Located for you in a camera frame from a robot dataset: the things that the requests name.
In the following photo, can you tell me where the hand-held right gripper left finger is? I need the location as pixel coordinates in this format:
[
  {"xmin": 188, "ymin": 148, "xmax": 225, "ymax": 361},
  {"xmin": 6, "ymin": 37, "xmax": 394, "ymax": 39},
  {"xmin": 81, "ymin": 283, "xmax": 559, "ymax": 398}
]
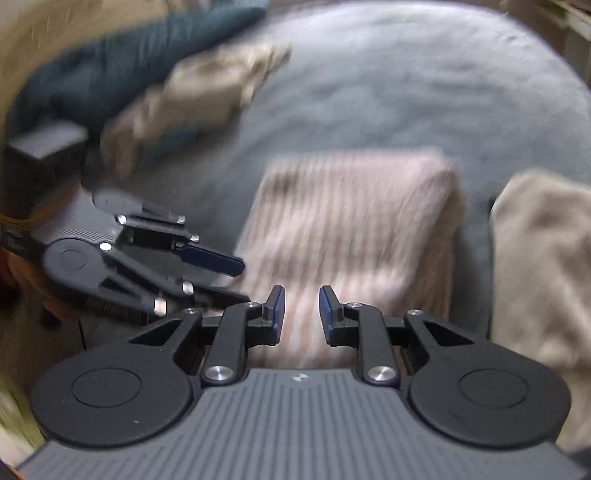
[{"xmin": 128, "ymin": 284, "xmax": 287, "ymax": 387}]

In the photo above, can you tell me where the beige headboard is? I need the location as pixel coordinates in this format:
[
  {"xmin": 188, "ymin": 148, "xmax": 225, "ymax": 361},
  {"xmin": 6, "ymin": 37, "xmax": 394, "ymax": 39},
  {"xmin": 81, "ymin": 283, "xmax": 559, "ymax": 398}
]
[{"xmin": 0, "ymin": 0, "xmax": 185, "ymax": 121}]

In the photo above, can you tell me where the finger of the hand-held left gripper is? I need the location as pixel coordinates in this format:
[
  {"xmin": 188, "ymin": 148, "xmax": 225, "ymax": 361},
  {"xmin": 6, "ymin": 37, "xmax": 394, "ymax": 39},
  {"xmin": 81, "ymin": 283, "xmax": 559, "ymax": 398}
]
[
  {"xmin": 115, "ymin": 202, "xmax": 246, "ymax": 278},
  {"xmin": 88, "ymin": 246, "xmax": 254, "ymax": 319}
]

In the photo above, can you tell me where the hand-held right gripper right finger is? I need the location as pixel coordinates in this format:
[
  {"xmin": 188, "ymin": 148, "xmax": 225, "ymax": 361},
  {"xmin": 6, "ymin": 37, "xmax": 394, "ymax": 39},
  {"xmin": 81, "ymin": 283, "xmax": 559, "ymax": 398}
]
[{"xmin": 319, "ymin": 284, "xmax": 476, "ymax": 387}]

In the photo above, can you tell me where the beige ribbed sweater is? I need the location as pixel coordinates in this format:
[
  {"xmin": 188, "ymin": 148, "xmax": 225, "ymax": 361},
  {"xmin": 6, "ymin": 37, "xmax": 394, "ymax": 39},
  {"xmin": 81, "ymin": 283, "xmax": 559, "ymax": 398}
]
[{"xmin": 235, "ymin": 150, "xmax": 467, "ymax": 370}]

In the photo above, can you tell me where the crumpled beige garment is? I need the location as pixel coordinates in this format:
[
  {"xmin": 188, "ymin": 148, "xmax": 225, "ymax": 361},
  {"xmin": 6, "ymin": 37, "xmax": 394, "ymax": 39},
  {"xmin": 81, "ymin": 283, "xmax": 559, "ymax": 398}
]
[{"xmin": 99, "ymin": 42, "xmax": 293, "ymax": 179}]

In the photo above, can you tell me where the folded cream garment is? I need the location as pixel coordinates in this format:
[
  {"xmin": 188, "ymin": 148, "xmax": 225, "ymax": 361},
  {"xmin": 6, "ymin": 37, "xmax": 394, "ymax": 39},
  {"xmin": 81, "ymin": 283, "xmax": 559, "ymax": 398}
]
[{"xmin": 488, "ymin": 170, "xmax": 591, "ymax": 455}]

